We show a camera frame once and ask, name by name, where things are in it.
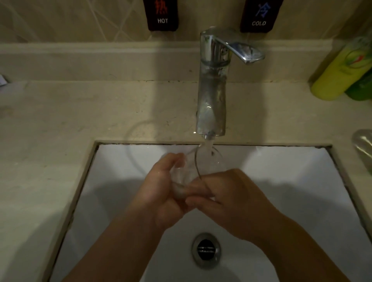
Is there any person's left hand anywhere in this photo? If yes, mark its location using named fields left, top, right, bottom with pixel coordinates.
left=136, top=152, right=193, bottom=230

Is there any person's right hand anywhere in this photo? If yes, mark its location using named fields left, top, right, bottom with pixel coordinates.
left=185, top=168, right=284, bottom=245

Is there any clear drinking glass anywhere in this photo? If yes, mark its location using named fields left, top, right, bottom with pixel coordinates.
left=170, top=144, right=224, bottom=201

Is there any person's right forearm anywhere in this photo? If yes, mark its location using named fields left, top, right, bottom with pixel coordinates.
left=256, top=211, right=353, bottom=282

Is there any person's left forearm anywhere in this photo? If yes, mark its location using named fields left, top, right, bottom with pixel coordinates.
left=62, top=200, right=167, bottom=282

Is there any running water stream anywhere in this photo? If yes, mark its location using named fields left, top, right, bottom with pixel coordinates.
left=203, top=136, right=215, bottom=156

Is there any chrome sink drain stopper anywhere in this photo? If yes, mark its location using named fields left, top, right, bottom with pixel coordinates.
left=191, top=233, right=221, bottom=269

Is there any chrome sink faucet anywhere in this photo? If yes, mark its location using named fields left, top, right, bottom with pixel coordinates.
left=195, top=27, right=265, bottom=138

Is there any white sink basin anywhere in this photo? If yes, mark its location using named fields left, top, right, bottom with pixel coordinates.
left=48, top=142, right=372, bottom=282

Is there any black sign with red symbol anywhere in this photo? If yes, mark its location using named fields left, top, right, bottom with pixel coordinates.
left=143, top=0, right=180, bottom=32

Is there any black sign with blue symbol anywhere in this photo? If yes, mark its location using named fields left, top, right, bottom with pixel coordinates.
left=240, top=0, right=284, bottom=33

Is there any yellow plastic bottle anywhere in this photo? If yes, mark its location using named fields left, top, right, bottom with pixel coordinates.
left=310, top=36, right=372, bottom=101

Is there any green plastic bottle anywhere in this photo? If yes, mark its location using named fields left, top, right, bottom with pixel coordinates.
left=345, top=72, right=372, bottom=101

